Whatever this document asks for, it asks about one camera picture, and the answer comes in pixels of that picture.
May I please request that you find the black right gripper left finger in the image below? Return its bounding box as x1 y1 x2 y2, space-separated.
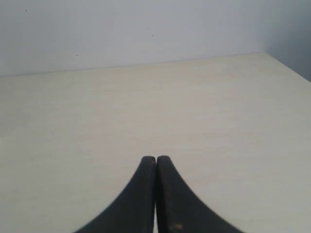
77 156 156 233

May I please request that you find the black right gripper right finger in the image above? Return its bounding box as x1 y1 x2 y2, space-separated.
156 155 237 233

